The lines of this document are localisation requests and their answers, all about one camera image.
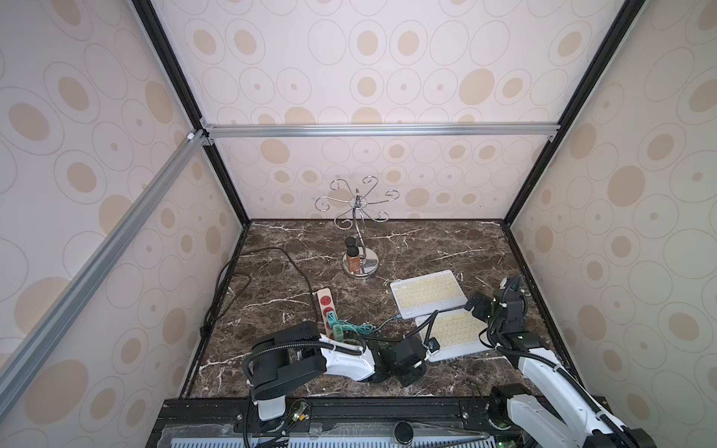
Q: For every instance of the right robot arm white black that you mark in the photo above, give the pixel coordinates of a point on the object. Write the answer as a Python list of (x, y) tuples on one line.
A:
[(575, 418)]

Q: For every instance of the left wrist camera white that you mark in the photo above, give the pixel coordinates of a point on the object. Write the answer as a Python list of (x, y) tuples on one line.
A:
[(433, 347)]

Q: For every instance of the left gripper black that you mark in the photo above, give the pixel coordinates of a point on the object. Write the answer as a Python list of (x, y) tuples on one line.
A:
[(418, 374)]

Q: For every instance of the left diagonal aluminium frame bar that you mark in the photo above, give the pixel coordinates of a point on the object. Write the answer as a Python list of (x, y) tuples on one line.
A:
[(41, 342)]

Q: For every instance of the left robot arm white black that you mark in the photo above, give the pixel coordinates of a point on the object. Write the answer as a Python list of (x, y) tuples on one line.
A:
[(284, 361)]

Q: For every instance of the white wireless keyboard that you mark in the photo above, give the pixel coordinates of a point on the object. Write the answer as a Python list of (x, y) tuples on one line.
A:
[(423, 295), (457, 333)]

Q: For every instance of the amber bottle black cap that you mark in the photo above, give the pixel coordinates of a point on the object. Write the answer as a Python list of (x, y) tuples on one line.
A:
[(353, 261)]

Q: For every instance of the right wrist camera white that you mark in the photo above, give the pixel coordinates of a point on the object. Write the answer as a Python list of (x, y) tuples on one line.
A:
[(514, 283)]

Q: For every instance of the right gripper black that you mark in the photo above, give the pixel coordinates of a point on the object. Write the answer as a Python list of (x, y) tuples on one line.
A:
[(485, 305)]

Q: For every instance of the green plug adapter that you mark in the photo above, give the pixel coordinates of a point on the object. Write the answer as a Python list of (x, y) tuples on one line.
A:
[(337, 333)]

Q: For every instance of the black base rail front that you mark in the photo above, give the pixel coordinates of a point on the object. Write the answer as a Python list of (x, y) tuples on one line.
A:
[(336, 422)]

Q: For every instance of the beige power strip red sockets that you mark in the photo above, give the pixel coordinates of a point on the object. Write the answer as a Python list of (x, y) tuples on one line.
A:
[(327, 310)]

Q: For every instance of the horizontal aluminium frame bar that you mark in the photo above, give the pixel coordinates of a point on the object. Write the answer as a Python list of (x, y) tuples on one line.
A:
[(534, 128)]

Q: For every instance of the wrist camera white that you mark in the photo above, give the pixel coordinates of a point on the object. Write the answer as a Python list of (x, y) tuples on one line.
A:
[(433, 347), (514, 283)]

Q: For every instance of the chrome mug tree stand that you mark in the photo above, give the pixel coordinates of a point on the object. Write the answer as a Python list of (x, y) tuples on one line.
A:
[(354, 219)]

